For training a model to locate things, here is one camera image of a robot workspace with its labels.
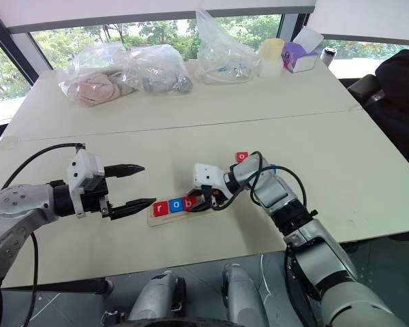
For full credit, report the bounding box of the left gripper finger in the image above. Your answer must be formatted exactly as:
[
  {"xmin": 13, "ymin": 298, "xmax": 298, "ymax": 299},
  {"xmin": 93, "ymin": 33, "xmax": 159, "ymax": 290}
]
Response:
[
  {"xmin": 108, "ymin": 198, "xmax": 157, "ymax": 221},
  {"xmin": 104, "ymin": 163, "xmax": 146, "ymax": 179}
]

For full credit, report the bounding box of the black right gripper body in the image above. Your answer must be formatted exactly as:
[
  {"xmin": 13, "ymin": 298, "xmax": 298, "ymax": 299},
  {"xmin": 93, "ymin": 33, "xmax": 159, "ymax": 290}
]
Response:
[{"xmin": 200, "ymin": 184, "xmax": 230, "ymax": 210}]

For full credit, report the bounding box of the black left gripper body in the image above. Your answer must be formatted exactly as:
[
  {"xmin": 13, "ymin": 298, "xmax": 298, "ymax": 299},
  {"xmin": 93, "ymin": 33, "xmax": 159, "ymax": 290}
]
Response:
[{"xmin": 80, "ymin": 166, "xmax": 114, "ymax": 221}]

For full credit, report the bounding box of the wooden letter tray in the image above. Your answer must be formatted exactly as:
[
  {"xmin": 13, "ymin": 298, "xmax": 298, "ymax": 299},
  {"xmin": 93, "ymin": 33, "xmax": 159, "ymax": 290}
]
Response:
[{"xmin": 146, "ymin": 194, "xmax": 222, "ymax": 228}]

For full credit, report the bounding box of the silver rounded robot leg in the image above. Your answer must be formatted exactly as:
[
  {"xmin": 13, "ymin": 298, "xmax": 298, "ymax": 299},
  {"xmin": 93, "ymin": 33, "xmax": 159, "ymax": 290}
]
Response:
[
  {"xmin": 221, "ymin": 262, "xmax": 271, "ymax": 327},
  {"xmin": 127, "ymin": 270, "xmax": 187, "ymax": 323}
]

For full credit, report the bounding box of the plastic bag with pink cloth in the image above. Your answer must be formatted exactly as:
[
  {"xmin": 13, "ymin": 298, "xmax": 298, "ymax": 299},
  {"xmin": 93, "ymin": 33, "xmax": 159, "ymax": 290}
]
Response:
[{"xmin": 57, "ymin": 41, "xmax": 141, "ymax": 108}]

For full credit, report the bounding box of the plastic bag with grey items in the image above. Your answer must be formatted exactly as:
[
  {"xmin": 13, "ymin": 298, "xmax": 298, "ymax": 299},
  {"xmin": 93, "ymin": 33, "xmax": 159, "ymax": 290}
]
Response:
[{"xmin": 122, "ymin": 43, "xmax": 194, "ymax": 97}]

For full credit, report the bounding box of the pale yellow plastic container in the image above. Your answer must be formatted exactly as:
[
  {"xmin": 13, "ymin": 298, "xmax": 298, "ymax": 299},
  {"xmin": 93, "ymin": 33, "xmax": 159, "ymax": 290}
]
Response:
[{"xmin": 258, "ymin": 37, "xmax": 284, "ymax": 78}]

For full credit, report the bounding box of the white roller blind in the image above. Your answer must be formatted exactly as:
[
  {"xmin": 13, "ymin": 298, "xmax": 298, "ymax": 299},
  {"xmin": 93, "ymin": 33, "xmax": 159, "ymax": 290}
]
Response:
[
  {"xmin": 0, "ymin": 0, "xmax": 317, "ymax": 34},
  {"xmin": 306, "ymin": 0, "xmax": 409, "ymax": 46}
]

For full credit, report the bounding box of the purple and white tissue box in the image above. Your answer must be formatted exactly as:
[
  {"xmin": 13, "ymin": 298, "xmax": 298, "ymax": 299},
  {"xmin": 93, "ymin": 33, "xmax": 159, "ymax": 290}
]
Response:
[{"xmin": 280, "ymin": 26, "xmax": 325, "ymax": 74}]

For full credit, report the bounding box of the white cup with black lid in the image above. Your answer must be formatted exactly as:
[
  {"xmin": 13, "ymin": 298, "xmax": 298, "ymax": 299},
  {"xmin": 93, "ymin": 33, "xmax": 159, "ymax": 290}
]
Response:
[{"xmin": 320, "ymin": 46, "xmax": 338, "ymax": 67}]

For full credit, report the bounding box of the black chair armrest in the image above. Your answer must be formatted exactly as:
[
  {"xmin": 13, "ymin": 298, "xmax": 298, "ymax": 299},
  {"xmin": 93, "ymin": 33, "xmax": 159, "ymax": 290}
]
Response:
[{"xmin": 346, "ymin": 74, "xmax": 387, "ymax": 107}]

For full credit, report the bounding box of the black office chair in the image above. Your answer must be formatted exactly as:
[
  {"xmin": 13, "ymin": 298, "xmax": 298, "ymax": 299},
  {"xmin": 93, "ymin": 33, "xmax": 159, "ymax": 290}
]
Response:
[{"xmin": 363, "ymin": 43, "xmax": 409, "ymax": 171}]

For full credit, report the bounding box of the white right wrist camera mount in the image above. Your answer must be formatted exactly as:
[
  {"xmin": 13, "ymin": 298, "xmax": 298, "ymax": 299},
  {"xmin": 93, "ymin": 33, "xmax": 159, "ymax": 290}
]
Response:
[{"xmin": 193, "ymin": 163, "xmax": 226, "ymax": 189}]

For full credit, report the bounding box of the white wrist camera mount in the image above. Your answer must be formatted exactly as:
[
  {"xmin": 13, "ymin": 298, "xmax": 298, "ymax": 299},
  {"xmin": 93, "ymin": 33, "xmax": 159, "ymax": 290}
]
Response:
[
  {"xmin": 193, "ymin": 163, "xmax": 226, "ymax": 189},
  {"xmin": 66, "ymin": 149, "xmax": 106, "ymax": 219}
]

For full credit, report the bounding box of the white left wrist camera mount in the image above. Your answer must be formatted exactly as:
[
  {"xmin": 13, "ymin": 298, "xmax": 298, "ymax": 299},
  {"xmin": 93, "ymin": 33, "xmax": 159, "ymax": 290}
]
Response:
[{"xmin": 66, "ymin": 149, "xmax": 106, "ymax": 219}]

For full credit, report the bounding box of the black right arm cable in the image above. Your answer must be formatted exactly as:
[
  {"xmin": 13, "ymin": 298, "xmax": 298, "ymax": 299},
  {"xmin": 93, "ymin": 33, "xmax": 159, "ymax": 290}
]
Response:
[{"xmin": 204, "ymin": 151, "xmax": 308, "ymax": 214}]

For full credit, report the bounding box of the dark table frame bar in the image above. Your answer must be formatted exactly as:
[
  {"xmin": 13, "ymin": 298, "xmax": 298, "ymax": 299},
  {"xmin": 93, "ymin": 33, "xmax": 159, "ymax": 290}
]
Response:
[{"xmin": 0, "ymin": 277, "xmax": 114, "ymax": 298}]

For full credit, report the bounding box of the clear plastic bag with cables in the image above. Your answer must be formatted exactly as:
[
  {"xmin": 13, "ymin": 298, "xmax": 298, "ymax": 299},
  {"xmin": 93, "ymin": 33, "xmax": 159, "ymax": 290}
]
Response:
[{"xmin": 194, "ymin": 7, "xmax": 261, "ymax": 85}]

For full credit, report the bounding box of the dark window frame post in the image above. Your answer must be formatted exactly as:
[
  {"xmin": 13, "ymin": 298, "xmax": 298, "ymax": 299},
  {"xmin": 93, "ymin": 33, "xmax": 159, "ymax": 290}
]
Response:
[{"xmin": 0, "ymin": 0, "xmax": 52, "ymax": 87}]

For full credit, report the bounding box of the grey window frame post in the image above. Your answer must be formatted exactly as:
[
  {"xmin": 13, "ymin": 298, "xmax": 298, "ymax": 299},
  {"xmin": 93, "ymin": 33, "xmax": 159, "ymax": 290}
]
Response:
[{"xmin": 277, "ymin": 13, "xmax": 307, "ymax": 44}]

